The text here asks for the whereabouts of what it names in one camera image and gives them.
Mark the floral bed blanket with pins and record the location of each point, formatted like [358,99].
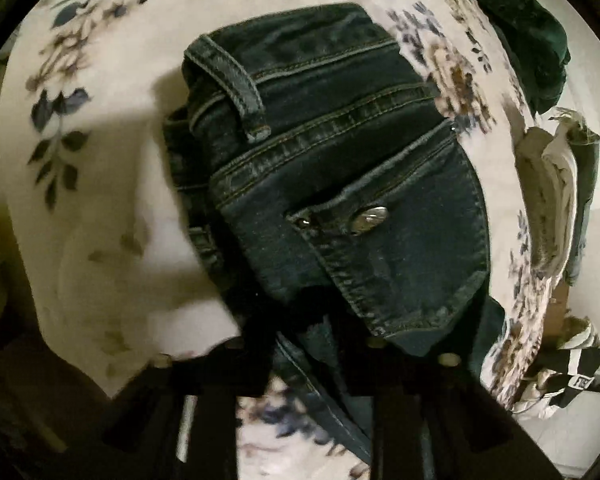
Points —
[102,232]

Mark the dark green duvet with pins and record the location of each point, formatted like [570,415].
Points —
[537,46]

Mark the dark blue denim jeans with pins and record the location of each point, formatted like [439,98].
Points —
[329,199]

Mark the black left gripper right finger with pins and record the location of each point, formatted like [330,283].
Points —
[424,417]

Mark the folded white clothes stack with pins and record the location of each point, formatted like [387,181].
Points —
[558,176]

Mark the black white jacket on chair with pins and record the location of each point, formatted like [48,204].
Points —
[559,374]

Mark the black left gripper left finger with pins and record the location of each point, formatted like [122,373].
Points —
[176,419]

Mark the brown cardboard box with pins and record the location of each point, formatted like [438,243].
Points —
[555,314]

